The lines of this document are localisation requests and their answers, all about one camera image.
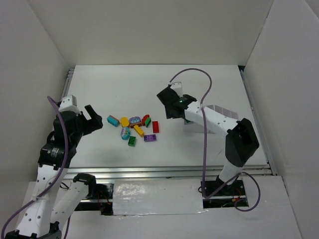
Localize teal and brown lego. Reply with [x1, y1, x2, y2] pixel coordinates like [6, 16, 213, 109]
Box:
[107, 115, 120, 127]

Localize aluminium table rail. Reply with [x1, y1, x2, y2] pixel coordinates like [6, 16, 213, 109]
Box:
[63, 165, 272, 180]

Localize purple cable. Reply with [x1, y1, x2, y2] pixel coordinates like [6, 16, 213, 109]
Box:
[1, 96, 73, 239]
[167, 68, 261, 212]

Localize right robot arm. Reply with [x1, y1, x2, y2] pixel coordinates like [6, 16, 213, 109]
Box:
[157, 85, 260, 190]

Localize lilac rectangular lego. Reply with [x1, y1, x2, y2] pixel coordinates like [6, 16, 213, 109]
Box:
[144, 134, 157, 142]

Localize green rectangular lego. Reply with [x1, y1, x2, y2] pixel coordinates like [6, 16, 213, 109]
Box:
[128, 136, 136, 147]

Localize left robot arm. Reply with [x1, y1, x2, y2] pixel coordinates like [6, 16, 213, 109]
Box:
[0, 105, 103, 239]

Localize green sloped lego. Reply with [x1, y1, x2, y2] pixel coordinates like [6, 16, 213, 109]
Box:
[145, 117, 152, 127]

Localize yellow rectangular lego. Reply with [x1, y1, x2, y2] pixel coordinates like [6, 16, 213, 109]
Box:
[134, 125, 145, 137]

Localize purple flower lego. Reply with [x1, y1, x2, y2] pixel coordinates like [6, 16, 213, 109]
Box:
[129, 117, 142, 128]

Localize red curved lego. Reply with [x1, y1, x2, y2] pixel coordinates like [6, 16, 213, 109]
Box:
[142, 114, 150, 126]

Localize white compartment organizer tray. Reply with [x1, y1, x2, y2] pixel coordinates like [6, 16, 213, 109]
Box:
[183, 102, 238, 137]

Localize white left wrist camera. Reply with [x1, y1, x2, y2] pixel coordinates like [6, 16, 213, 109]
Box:
[59, 95, 80, 114]

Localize small green square lego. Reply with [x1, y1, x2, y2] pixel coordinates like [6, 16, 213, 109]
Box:
[184, 120, 193, 125]

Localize red rectangular lego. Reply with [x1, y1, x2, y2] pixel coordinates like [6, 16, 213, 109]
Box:
[152, 121, 160, 134]

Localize teal oval printed lego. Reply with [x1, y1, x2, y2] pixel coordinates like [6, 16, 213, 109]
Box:
[120, 127, 131, 140]

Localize yellow round lego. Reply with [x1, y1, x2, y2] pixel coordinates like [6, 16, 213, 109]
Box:
[121, 117, 130, 127]

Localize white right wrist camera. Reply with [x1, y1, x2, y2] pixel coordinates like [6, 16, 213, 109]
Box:
[170, 82, 183, 97]

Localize white foil-taped panel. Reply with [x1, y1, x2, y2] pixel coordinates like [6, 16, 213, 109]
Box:
[113, 179, 204, 216]

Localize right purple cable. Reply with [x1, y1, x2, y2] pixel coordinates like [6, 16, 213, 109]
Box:
[167, 68, 261, 212]

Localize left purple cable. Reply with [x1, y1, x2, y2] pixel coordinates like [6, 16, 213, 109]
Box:
[1, 96, 73, 239]

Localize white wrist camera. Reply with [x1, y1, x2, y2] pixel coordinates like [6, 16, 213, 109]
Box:
[170, 82, 183, 97]
[59, 95, 80, 114]

